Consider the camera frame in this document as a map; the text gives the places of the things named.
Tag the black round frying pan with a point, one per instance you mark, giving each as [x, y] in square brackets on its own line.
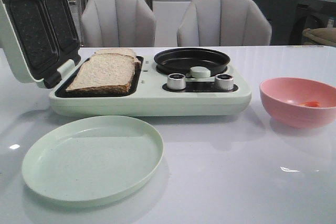
[181, 60]

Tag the orange shrimp piece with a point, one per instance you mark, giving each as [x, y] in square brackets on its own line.
[311, 104]

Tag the grey upholstered chair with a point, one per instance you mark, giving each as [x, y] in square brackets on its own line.
[118, 23]
[223, 23]

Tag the mint green round plate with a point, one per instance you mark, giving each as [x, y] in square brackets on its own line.
[93, 161]

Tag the white bread slice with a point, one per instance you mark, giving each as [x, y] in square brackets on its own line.
[105, 73]
[122, 51]

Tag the mint green breakfast maker lid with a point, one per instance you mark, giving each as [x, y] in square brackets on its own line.
[40, 40]

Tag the mint green breakfast maker base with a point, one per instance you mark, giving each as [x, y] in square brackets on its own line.
[149, 96]

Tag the right silver control knob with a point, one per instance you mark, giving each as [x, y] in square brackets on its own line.
[224, 82]

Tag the pink plastic bowl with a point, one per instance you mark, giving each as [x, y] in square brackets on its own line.
[281, 97]

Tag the left silver control knob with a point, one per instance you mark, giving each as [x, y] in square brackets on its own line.
[176, 81]

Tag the silver control knob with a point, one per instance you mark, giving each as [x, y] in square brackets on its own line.
[176, 81]
[224, 82]

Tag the right grey upholstered chair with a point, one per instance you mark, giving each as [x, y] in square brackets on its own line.
[223, 23]

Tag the left grey upholstered chair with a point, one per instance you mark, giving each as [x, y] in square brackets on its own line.
[118, 23]

